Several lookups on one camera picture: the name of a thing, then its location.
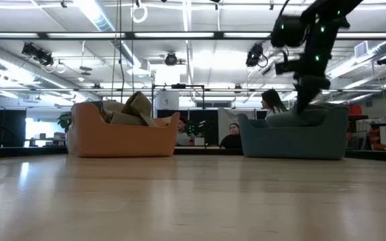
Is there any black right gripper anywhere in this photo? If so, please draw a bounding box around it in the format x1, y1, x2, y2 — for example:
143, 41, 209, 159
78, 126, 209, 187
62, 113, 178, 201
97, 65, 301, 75
293, 74, 332, 115

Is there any black aluminium table frame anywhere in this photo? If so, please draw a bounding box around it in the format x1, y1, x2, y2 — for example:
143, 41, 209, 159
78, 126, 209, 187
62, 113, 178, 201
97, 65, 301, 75
0, 144, 386, 163

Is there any beige cap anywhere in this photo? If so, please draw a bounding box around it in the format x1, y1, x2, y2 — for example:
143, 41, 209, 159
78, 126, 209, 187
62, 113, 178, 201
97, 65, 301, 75
99, 99, 147, 127

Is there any person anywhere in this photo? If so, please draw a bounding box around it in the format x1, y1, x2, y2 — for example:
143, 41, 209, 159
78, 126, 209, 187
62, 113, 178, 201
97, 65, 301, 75
175, 116, 196, 147
260, 88, 288, 118
219, 122, 243, 150

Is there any black ceiling spotlight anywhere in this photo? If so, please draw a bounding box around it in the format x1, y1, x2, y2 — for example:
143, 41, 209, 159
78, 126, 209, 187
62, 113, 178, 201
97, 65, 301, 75
164, 52, 178, 67
21, 42, 55, 67
245, 43, 269, 68

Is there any teal plastic bin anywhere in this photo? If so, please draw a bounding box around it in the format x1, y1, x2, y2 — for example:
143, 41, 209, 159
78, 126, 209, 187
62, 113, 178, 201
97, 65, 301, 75
237, 106, 350, 161

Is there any green leafy plant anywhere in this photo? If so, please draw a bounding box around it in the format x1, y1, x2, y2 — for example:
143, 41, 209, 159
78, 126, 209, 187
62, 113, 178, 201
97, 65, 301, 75
57, 110, 74, 133

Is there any orange plastic bin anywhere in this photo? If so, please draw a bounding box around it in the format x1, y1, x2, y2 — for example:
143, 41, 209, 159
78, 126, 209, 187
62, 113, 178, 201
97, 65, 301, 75
70, 101, 181, 159

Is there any olive crumpled cloth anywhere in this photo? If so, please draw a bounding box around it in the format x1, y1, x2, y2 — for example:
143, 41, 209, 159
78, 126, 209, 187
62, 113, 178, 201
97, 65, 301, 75
121, 90, 157, 128

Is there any white hanging ring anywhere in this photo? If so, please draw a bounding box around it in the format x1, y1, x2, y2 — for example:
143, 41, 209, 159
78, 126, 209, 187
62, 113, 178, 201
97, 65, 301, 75
130, 2, 149, 24

